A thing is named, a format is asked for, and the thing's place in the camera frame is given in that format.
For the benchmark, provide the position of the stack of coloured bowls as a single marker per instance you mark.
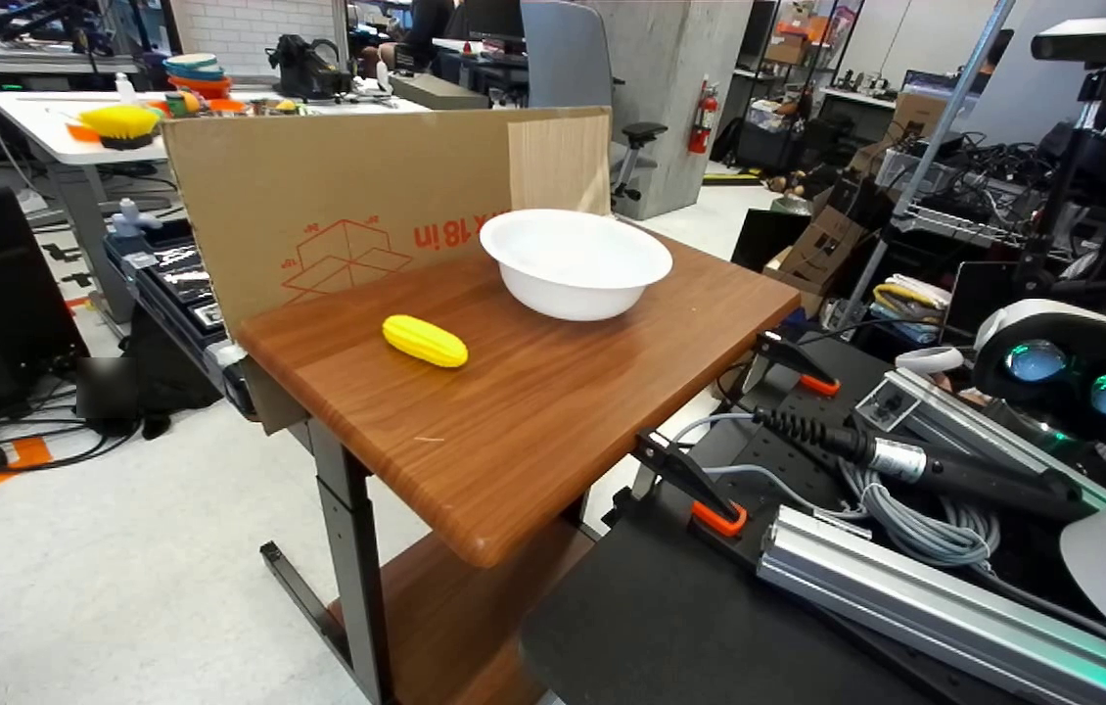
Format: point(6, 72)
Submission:
point(197, 74)

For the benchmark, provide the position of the red fire extinguisher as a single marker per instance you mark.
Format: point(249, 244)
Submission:
point(703, 119)

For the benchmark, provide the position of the grey office chair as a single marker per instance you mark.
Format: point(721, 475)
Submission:
point(568, 59)

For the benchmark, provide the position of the black bag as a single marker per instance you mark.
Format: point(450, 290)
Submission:
point(303, 69)

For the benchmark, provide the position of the pale blue spray bottle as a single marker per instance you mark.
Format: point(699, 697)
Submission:
point(129, 220)

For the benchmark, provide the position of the yellow brush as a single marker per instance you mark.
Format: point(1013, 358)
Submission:
point(122, 122)

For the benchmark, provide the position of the white bowl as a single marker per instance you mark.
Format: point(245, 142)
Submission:
point(573, 264)

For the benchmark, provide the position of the yellow toy corn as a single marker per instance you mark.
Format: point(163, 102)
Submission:
point(424, 341)

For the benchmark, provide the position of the cardboard sheet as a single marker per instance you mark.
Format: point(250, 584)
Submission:
point(318, 186)

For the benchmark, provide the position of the black tool case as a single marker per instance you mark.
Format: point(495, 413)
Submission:
point(176, 289)

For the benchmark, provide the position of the white headset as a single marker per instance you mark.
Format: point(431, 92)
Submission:
point(1072, 367)

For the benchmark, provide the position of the hand controller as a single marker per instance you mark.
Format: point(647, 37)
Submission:
point(927, 359)

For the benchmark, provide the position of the black clamp with orange tips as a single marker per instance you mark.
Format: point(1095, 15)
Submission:
point(685, 475)
point(793, 357)

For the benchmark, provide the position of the pile of folded cloths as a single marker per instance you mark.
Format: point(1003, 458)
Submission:
point(908, 305)

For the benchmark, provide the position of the white table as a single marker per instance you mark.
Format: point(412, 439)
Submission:
point(44, 122)

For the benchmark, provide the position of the stack of cardboard boxes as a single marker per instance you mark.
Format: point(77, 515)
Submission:
point(832, 240)

